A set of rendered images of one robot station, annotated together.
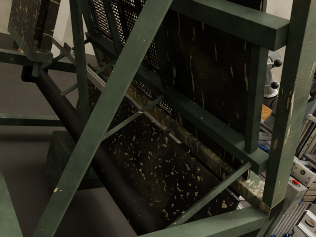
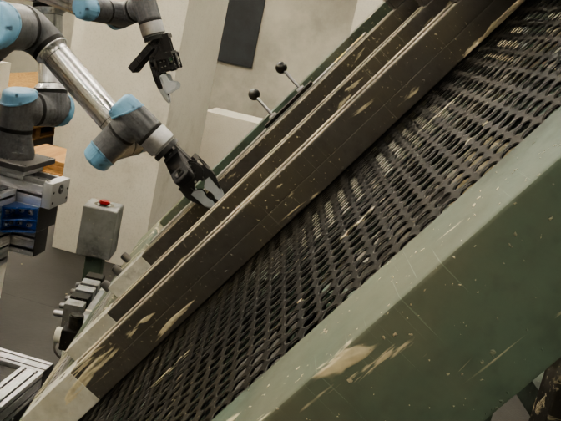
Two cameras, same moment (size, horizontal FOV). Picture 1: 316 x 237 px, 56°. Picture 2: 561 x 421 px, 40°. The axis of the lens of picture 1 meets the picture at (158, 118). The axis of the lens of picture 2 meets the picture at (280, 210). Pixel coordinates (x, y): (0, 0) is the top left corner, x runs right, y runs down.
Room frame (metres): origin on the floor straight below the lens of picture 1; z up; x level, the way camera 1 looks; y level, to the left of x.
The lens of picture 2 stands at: (3.19, 1.28, 1.67)
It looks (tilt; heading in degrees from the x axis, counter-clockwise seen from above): 13 degrees down; 221
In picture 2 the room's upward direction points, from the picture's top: 13 degrees clockwise
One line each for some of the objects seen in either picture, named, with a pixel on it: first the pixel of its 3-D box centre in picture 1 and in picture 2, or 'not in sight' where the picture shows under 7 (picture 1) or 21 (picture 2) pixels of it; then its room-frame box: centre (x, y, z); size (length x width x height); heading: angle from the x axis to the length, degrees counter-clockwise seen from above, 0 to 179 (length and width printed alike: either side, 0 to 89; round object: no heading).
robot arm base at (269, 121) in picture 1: (275, 120); not in sight; (2.27, -0.85, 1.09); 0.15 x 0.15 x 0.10
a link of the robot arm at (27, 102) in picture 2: not in sight; (19, 107); (1.85, -1.13, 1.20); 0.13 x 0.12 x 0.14; 8
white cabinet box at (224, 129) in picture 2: not in sight; (231, 151); (-2.08, -4.07, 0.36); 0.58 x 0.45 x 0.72; 123
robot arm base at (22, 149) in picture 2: not in sight; (12, 140); (1.85, -1.13, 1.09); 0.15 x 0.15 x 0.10
